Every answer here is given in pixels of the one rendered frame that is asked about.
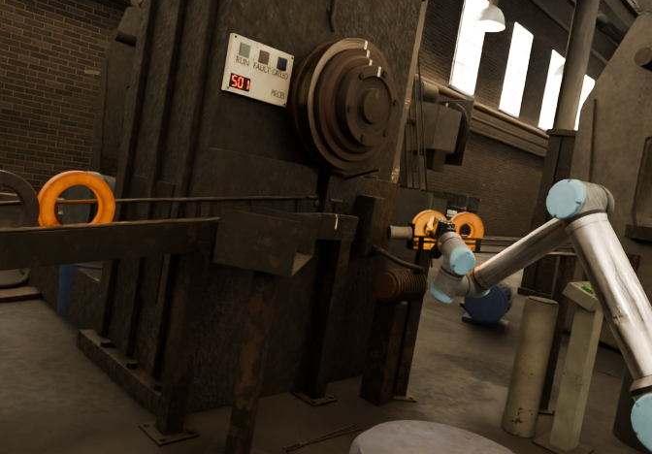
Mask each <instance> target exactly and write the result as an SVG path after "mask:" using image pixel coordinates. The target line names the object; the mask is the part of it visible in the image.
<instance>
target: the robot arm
mask: <svg viewBox="0 0 652 454"><path fill-rule="evenodd" d="M546 206H547V209H548V211H549V213H550V214H551V215H552V216H553V217H555V218H553V219H552V220H550V221H549V222H547V223H545V224H544V225H542V226H541V227H539V228H538V229H536V231H534V232H532V233H531V234H529V235H528V236H526V237H525V238H523V239H522V240H520V241H518V242H517V243H515V244H513V245H512V246H510V247H509V248H507V249H505V250H504V251H502V252H501V253H499V254H498V255H496V256H495V257H493V258H491V259H490V260H488V261H487V262H485V263H484V264H482V265H481V266H479V267H476V268H475V269H473V267H474V265H475V258H474V255H473V252H472V251H471V250H470V249H469V248H468V247H467V245H466V244H465V243H464V242H463V240H462V239H461V237H460V236H459V235H458V234H457V233H456V231H457V230H456V229H455V225H456V224H455V223H454V222H453V221H452V219H450V221H445V220H443V219H442V217H434V216H432V218H431V220H430V222H428V225H427V228H426V233H427V234H428V236H430V238H431V239H433V240H435V241H436V243H435V244H434V245H433V246H432V248H431V249H430V250H429V251H428V255H429V258H433V259H439V258H440V257H441V256H442V255H443V257H444V258H443V260H442V262H441V265H440V268H439V270H438V273H437V275H436V277H435V279H434V282H433V283H432V287H431V290H430V291H431V293H432V295H433V296H434V297H435V298H437V299H438V300H440V301H442V302H445V303H452V301H454V297H475V298H479V297H483V296H485V295H487V294H488V293H489V291H490V289H491V288H492V287H493V286H494V285H496V284H497V283H499V282H501V281H502V280H504V279H506V278H507V277H509V276H512V275H513V274H515V273H517V272H518V271H520V270H522V269H523V268H525V267H527V266H528V265H530V264H532V263H534V262H535V261H537V260H538V259H539V258H541V257H543V256H544V255H546V254H548V253H549V252H551V251H553V250H555V249H556V248H558V247H560V246H561V245H563V244H565V243H567V242H569V241H571V243H572V245H573V247H574V250H575V252H576V254H577V256H578V258H579V261H580V263H581V265H582V267H583V269H584V272H585V274H586V275H587V277H588V279H589V282H590V284H591V286H592V288H593V290H594V293H595V295H596V297H597V299H598V301H599V304H600V306H601V308H602V310H603V314H604V316H605V318H606V320H607V322H608V325H609V327H610V329H611V331H612V333H613V336H614V337H615V339H616V341H617V343H618V346H619V348H620V350H621V352H622V354H623V357H624V359H625V361H626V363H627V365H628V368H629V370H630V372H631V374H632V376H633V379H634V382H633V384H632V387H631V389H630V392H631V394H632V397H633V399H634V401H635V405H634V406H633V409H632V414H631V419H632V425H633V428H634V431H635V432H636V435H637V437H638V439H639V440H640V441H641V443H642V444H643V445H644V446H645V447H646V448H647V449H649V450H650V451H651V452H652V307H651V305H650V303H649V301H648V299H647V297H646V295H645V293H644V291H643V289H642V287H641V285H640V283H639V281H638V279H637V277H636V274H635V272H634V270H633V268H632V266H631V264H630V262H629V260H628V258H627V256H626V254H625V252H624V250H623V248H622V246H621V244H620V243H619V241H618V239H617V237H616V235H615V233H614V231H613V229H612V227H611V225H610V223H609V221H608V220H609V219H610V217H611V216H612V214H613V211H614V199H613V197H612V194H611V193H610V192H609V191H608V190H607V189H606V188H605V187H603V186H601V185H599V184H595V183H590V182H584V181H580V180H578V179H564V180H561V181H559V182H557V183H556V184H555V185H554V186H553V187H552V188H551V189H550V191H549V194H548V196H547V199H546ZM451 222H452V223H453V224H452V223H451Z"/></svg>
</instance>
